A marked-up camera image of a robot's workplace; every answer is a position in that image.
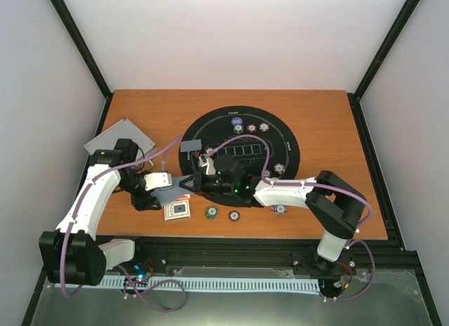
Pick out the blue chip seat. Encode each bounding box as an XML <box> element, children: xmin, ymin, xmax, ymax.
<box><xmin>274</xmin><ymin>163</ymin><xmax>286</xmax><ymax>175</ymax></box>
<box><xmin>260</xmin><ymin>123</ymin><xmax>269</xmax><ymax>132</ymax></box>

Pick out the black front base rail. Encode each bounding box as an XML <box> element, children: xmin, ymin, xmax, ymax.
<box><xmin>131</xmin><ymin>236</ymin><xmax>424</xmax><ymax>276</ymax></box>

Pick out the black round poker mat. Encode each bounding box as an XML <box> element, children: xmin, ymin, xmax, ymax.
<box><xmin>182</xmin><ymin>106</ymin><xmax>300</xmax><ymax>179</ymax></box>

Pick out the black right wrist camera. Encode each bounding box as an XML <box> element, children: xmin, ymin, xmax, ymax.
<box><xmin>213</xmin><ymin>154</ymin><xmax>245</xmax><ymax>182</ymax></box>

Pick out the blue backed card deck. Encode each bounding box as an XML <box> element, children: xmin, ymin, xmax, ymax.
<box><xmin>152</xmin><ymin>176</ymin><xmax>191</xmax><ymax>205</ymax></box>

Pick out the purple blind button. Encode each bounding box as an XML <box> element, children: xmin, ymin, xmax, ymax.
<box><xmin>231</xmin><ymin>117</ymin><xmax>243</xmax><ymax>126</ymax></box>

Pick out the black right frame rail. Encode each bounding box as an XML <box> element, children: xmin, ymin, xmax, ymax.
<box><xmin>347</xmin><ymin>93</ymin><xmax>405</xmax><ymax>251</ymax></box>

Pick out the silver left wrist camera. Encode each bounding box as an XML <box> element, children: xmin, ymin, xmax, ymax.
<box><xmin>144</xmin><ymin>172</ymin><xmax>173</xmax><ymax>191</ymax></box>

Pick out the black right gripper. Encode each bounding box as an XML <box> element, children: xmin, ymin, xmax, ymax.
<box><xmin>179</xmin><ymin>170</ymin><xmax>236</xmax><ymax>199</ymax></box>

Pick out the green poker chip stack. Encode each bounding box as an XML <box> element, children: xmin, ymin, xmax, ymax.
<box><xmin>205</xmin><ymin>206</ymin><xmax>219</xmax><ymax>219</ymax></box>

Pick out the black frame post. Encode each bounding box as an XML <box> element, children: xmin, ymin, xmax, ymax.
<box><xmin>354</xmin><ymin>0</ymin><xmax>421</xmax><ymax>102</ymax></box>
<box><xmin>50</xmin><ymin>0</ymin><xmax>113</xmax><ymax>101</ymax></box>

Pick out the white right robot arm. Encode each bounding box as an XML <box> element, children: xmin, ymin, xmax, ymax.
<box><xmin>180</xmin><ymin>170</ymin><xmax>373</xmax><ymax>274</ymax></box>

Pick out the dealt blue backed card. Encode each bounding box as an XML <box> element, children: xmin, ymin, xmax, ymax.
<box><xmin>180</xmin><ymin>140</ymin><xmax>202</xmax><ymax>153</ymax></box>

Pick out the metal front tray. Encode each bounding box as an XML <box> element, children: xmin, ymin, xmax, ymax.
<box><xmin>31</xmin><ymin>268</ymin><xmax>433</xmax><ymax>325</ymax></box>

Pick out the light blue cable duct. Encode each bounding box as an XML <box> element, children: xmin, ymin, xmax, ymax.
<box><xmin>98</xmin><ymin>276</ymin><xmax>321</xmax><ymax>294</ymax></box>

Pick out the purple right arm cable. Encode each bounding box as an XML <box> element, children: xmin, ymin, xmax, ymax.
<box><xmin>206</xmin><ymin>135</ymin><xmax>376</xmax><ymax>303</ymax></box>

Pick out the orange poker chip stack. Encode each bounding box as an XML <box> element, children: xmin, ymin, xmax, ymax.
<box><xmin>228</xmin><ymin>210</ymin><xmax>241</xmax><ymax>222</ymax></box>

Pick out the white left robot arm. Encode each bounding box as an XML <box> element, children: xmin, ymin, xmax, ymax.
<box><xmin>39</xmin><ymin>139</ymin><xmax>172</xmax><ymax>286</ymax></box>

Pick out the black right rear frame post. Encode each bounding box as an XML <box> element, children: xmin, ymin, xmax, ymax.
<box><xmin>354</xmin><ymin>0</ymin><xmax>421</xmax><ymax>102</ymax></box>

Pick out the blue poker chip stack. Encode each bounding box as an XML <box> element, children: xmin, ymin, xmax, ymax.
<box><xmin>272</xmin><ymin>205</ymin><xmax>287</xmax><ymax>215</ymax></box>

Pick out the blue chip top seat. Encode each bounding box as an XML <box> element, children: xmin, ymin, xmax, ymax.
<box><xmin>260</xmin><ymin>123</ymin><xmax>269</xmax><ymax>132</ymax></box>

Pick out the black left rear frame post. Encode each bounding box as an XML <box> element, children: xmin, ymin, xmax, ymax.
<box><xmin>50</xmin><ymin>0</ymin><xmax>113</xmax><ymax>101</ymax></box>

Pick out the orange chip top seat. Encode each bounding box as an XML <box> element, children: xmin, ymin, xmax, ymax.
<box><xmin>247</xmin><ymin>124</ymin><xmax>257</xmax><ymax>133</ymax></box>

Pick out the green chip top seat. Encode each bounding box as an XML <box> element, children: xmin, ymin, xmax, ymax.
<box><xmin>234</xmin><ymin>125</ymin><xmax>243</xmax><ymax>135</ymax></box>

